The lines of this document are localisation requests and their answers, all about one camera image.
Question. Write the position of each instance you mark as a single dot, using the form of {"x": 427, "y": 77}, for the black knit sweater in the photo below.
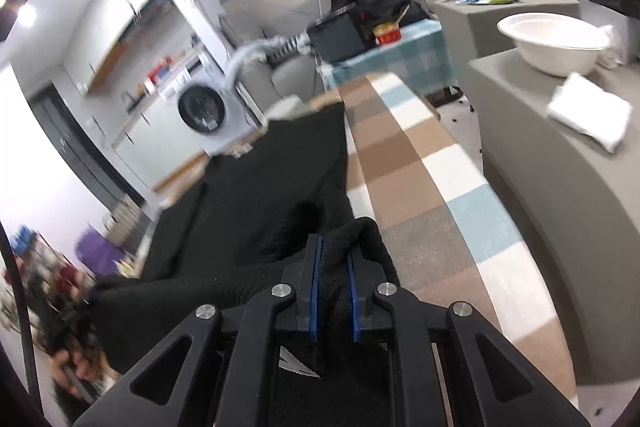
{"x": 280, "y": 187}

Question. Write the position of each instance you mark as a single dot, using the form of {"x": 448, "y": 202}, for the dark door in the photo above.
{"x": 75, "y": 142}

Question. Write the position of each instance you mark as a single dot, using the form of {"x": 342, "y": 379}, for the shoe rack with shoes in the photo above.
{"x": 30, "y": 267}

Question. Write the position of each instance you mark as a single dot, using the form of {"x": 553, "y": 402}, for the white washing machine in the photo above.
{"x": 205, "y": 112}

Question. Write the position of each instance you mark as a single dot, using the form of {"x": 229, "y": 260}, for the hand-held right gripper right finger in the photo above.
{"x": 354, "y": 297}

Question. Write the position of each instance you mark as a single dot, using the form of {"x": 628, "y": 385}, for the checked table blanket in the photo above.
{"x": 425, "y": 187}

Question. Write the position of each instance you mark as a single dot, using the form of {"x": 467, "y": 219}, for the white round stool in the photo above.
{"x": 287, "y": 109}

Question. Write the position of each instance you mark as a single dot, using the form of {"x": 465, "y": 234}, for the wooden chopsticks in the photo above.
{"x": 402, "y": 14}

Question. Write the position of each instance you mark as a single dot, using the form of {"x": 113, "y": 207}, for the grey sofa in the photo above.
{"x": 295, "y": 77}

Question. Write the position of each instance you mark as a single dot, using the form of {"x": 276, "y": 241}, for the clear plastic bag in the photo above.
{"x": 614, "y": 47}

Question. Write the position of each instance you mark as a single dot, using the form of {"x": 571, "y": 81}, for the person's left hand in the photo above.
{"x": 62, "y": 364}

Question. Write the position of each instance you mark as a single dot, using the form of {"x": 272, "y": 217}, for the light grey garment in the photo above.
{"x": 250, "y": 54}

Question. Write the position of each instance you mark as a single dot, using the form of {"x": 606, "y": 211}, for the houndstooth cushion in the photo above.
{"x": 290, "y": 45}

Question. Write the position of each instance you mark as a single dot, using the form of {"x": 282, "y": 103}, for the white wall cabinets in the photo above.
{"x": 120, "y": 7}

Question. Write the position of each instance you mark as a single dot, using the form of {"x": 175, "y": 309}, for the purple bag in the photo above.
{"x": 100, "y": 252}

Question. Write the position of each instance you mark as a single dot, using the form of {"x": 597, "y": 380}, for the woven laundry basket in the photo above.
{"x": 127, "y": 222}

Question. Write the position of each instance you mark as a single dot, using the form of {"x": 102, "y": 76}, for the grey upholstered bed platform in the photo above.
{"x": 575, "y": 207}

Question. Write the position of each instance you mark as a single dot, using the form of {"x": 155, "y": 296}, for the small table with teal cloth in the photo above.
{"x": 400, "y": 62}

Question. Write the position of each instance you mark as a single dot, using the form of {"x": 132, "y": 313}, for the red bowl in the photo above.
{"x": 387, "y": 36}

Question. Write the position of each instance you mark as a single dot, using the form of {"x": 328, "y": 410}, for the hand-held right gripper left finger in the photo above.
{"x": 314, "y": 287}

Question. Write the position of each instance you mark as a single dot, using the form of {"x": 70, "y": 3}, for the white folded cloth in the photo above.
{"x": 590, "y": 112}

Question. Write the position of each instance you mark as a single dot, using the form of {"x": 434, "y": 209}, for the white plastic basin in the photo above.
{"x": 550, "y": 42}

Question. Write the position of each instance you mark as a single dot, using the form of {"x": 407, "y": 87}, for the white base cabinets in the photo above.
{"x": 155, "y": 142}

